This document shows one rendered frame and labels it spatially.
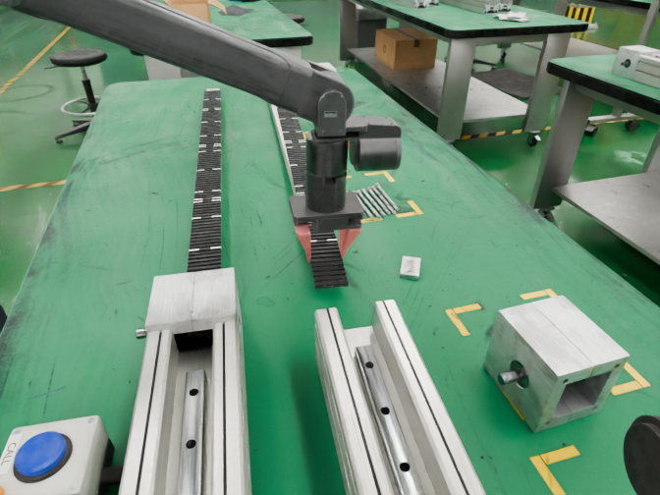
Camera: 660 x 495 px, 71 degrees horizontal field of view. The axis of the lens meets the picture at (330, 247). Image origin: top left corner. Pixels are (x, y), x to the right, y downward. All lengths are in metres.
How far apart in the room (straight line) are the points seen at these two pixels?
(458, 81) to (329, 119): 2.49
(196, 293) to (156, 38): 0.29
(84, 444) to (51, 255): 0.46
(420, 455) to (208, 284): 0.31
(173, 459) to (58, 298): 0.39
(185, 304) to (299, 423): 0.19
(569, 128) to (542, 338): 1.86
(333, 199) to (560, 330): 0.32
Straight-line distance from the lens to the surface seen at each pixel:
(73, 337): 0.72
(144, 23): 0.58
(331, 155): 0.61
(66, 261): 0.88
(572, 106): 2.31
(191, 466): 0.48
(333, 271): 0.70
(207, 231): 0.81
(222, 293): 0.57
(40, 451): 0.52
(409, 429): 0.50
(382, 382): 0.51
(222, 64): 0.58
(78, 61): 3.57
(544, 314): 0.58
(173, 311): 0.56
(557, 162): 2.40
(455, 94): 3.07
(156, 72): 2.66
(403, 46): 4.32
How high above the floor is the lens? 1.24
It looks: 35 degrees down
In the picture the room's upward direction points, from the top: straight up
